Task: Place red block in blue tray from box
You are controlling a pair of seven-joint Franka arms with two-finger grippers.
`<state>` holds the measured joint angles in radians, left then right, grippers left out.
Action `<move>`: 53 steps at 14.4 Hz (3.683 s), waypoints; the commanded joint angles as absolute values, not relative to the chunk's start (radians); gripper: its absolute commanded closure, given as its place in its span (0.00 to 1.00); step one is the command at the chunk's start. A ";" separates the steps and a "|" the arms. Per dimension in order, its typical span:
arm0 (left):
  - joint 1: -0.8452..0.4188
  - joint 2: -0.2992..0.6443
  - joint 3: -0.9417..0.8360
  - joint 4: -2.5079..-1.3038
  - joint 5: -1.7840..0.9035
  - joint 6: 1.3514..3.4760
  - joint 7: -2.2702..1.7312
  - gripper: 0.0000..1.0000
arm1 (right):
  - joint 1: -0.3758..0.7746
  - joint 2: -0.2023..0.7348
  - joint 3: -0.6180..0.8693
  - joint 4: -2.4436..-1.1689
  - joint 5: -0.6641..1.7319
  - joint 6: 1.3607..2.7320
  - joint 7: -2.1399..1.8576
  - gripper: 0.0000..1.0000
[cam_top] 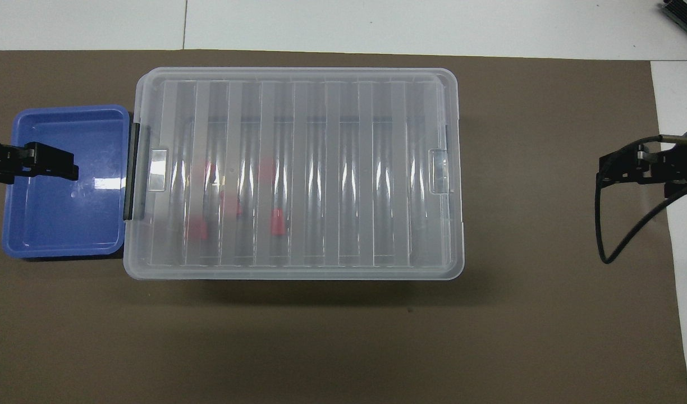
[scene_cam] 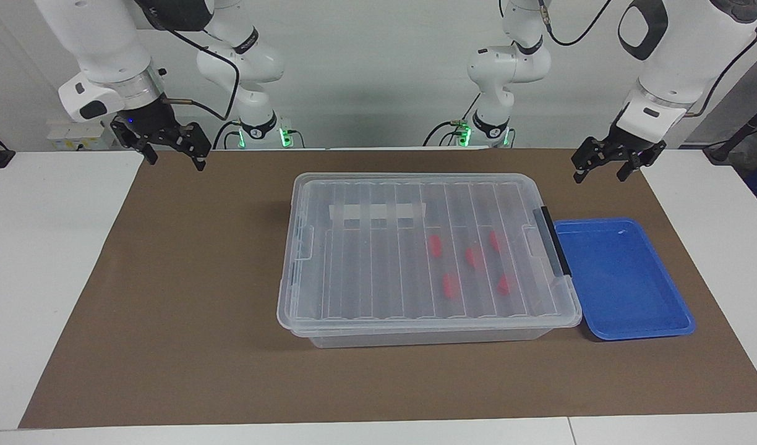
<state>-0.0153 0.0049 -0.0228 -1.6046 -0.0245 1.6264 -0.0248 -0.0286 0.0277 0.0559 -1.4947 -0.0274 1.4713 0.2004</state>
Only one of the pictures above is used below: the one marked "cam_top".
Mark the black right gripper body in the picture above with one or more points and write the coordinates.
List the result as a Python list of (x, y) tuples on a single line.
[(674, 163)]

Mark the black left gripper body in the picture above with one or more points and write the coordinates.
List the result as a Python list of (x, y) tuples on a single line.
[(1, 154)]

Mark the red block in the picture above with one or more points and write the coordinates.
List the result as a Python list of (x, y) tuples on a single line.
[(277, 222), (211, 171), (268, 168), (229, 203), (196, 229)]

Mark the clear ribbed box lid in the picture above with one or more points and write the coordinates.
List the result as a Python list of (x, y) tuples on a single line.
[(343, 95)]

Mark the blue plastic tray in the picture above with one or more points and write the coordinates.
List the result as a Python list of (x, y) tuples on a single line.
[(57, 224)]

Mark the clear plastic storage box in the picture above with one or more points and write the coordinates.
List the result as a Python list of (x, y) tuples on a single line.
[(298, 119)]

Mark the dark finned metal device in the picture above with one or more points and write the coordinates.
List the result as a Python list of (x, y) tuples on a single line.
[(686, 11)]

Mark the brown paper table mat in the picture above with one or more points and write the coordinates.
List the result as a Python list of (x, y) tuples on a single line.
[(343, 336)]

